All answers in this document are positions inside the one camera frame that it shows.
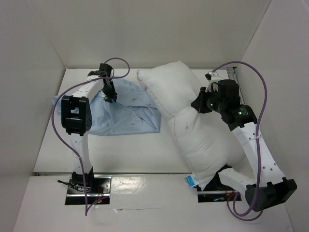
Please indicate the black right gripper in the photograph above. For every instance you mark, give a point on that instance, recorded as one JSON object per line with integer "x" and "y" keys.
{"x": 200, "y": 101}

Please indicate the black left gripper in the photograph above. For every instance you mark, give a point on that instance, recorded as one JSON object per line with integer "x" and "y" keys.
{"x": 113, "y": 94}

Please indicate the light blue pillowcase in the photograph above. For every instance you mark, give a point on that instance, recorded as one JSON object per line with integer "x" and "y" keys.
{"x": 132, "y": 113}

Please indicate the white pillow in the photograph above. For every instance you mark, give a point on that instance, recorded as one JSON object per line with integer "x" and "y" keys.
{"x": 204, "y": 140}

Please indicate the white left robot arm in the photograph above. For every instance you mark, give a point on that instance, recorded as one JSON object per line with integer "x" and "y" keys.
{"x": 76, "y": 119}

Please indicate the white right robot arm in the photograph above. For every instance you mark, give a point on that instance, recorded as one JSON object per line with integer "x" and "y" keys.
{"x": 270, "y": 186}

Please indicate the blue white pillow label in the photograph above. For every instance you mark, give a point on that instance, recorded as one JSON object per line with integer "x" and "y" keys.
{"x": 192, "y": 180}

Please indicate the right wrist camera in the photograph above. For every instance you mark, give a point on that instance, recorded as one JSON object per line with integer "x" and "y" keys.
{"x": 212, "y": 77}

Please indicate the aluminium frame rail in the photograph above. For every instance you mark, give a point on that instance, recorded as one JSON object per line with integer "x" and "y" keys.
{"x": 231, "y": 72}

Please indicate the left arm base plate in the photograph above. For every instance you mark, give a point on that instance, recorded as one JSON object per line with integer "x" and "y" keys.
{"x": 99, "y": 194}

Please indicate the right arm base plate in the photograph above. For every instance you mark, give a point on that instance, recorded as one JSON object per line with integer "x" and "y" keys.
{"x": 215, "y": 191}

